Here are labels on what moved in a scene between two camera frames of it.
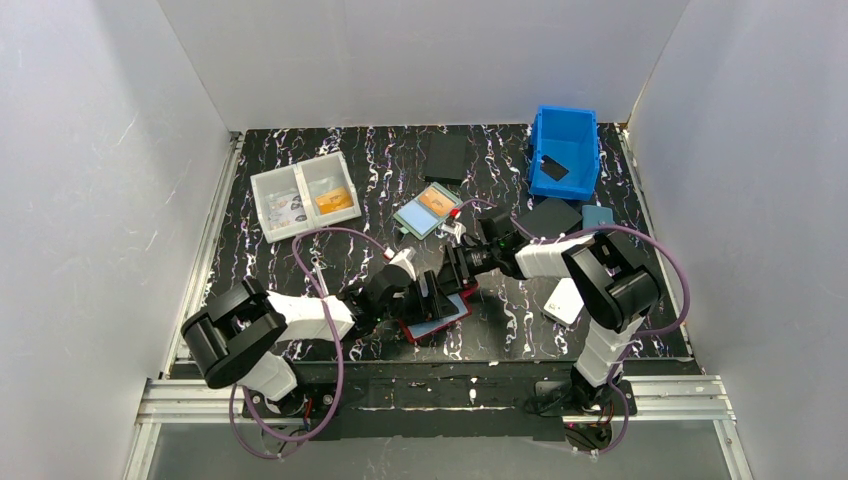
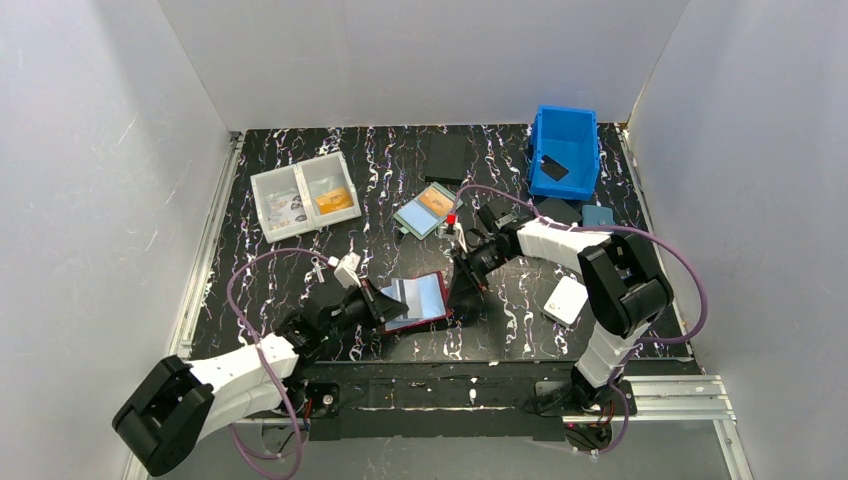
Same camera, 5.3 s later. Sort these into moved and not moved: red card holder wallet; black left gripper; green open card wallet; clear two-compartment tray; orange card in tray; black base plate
Moved: red card holder wallet; black left gripper
Not moved: orange card in tray; black base plate; clear two-compartment tray; green open card wallet
